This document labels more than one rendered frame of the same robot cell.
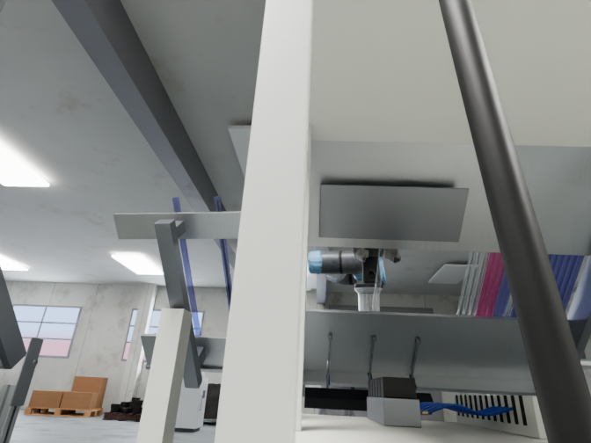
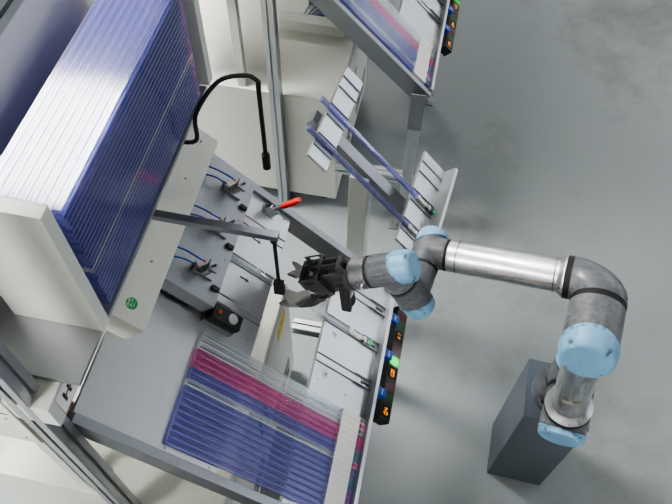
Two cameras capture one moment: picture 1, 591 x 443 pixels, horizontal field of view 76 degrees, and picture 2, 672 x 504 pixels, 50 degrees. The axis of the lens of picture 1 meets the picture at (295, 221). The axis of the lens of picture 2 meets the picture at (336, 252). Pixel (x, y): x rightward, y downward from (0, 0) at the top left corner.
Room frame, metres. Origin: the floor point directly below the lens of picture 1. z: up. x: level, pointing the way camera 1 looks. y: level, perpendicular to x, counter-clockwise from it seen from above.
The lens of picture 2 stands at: (1.10, -1.06, 2.46)
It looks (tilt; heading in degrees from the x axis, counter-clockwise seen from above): 57 degrees down; 98
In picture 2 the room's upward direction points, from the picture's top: 1 degrees clockwise
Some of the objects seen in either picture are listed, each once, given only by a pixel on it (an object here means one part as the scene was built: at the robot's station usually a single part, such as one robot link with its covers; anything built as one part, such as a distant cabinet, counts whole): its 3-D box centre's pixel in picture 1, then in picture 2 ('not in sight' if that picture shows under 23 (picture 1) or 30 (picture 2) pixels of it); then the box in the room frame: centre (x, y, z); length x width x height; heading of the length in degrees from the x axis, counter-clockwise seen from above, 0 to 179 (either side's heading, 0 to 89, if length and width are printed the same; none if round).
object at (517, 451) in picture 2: not in sight; (534, 426); (1.62, -0.19, 0.27); 0.18 x 0.18 x 0.55; 86
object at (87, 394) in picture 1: (69, 395); not in sight; (9.12, 4.66, 0.38); 1.37 x 1.04 x 0.77; 86
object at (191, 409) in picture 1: (186, 390); not in sight; (7.19, 1.72, 0.60); 0.68 x 0.58 x 1.21; 86
